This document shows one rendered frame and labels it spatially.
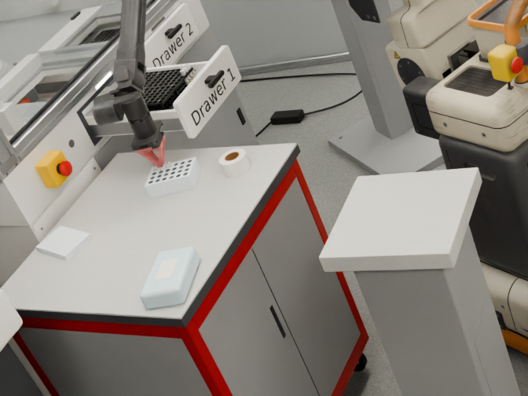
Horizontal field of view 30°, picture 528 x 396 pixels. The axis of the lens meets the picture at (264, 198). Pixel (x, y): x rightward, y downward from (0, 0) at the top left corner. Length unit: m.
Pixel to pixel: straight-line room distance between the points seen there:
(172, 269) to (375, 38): 1.68
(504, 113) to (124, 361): 1.02
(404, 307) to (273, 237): 0.41
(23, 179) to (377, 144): 1.62
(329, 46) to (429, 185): 2.46
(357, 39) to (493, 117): 1.38
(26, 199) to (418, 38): 1.07
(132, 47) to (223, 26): 2.25
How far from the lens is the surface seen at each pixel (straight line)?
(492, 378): 2.31
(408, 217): 2.05
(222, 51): 2.67
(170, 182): 2.45
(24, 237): 2.61
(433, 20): 2.56
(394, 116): 3.70
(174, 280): 2.08
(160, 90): 2.67
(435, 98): 2.34
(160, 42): 2.98
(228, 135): 3.26
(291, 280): 2.44
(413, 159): 3.59
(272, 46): 4.63
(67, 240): 2.47
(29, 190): 2.56
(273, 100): 4.42
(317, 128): 4.07
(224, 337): 2.20
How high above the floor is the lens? 1.94
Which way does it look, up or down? 31 degrees down
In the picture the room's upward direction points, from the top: 24 degrees counter-clockwise
